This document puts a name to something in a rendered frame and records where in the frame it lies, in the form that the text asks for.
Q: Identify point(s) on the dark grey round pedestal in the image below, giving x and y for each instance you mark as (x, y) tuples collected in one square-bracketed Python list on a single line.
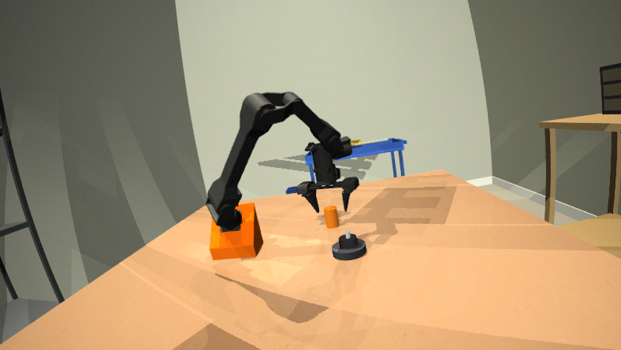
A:
[(348, 247)]

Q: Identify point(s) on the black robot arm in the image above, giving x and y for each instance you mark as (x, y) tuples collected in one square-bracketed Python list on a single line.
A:
[(258, 113)]

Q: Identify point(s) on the orange cylinder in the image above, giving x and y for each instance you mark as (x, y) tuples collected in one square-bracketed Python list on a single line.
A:
[(331, 217)]

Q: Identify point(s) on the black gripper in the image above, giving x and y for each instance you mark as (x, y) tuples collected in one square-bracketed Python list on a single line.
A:
[(325, 175)]

